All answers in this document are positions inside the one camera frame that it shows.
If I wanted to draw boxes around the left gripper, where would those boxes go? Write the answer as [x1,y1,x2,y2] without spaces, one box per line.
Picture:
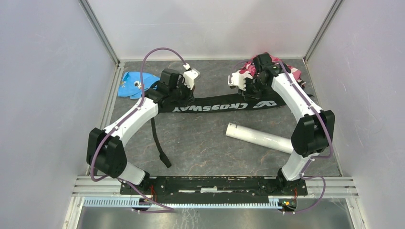
[169,78,194,107]

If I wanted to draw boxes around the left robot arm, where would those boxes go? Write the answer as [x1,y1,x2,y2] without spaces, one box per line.
[86,65,200,195]

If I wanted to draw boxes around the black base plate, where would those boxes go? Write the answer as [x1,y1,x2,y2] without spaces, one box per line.
[137,176,308,204]

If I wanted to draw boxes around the blue cloth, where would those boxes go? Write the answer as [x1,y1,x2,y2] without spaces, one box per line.
[117,72,159,99]

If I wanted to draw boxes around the white slotted cable duct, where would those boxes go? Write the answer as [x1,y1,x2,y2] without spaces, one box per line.
[83,197,282,209]

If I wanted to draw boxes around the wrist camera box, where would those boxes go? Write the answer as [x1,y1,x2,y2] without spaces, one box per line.
[227,72,253,91]
[183,69,200,90]

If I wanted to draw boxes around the white shuttlecock tube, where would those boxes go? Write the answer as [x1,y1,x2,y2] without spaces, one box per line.
[225,123,294,154]

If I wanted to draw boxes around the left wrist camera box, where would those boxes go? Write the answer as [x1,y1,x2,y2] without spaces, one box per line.
[183,69,200,90]

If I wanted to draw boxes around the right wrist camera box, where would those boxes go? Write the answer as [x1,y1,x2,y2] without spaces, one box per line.
[227,72,253,91]

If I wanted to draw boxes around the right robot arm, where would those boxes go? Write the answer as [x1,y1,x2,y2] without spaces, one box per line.
[246,53,335,195]

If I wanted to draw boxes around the black racket bag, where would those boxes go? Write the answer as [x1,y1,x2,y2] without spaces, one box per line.
[150,90,287,169]

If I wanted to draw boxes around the pink camouflage bag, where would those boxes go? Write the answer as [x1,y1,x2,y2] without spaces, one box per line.
[236,52,306,89]

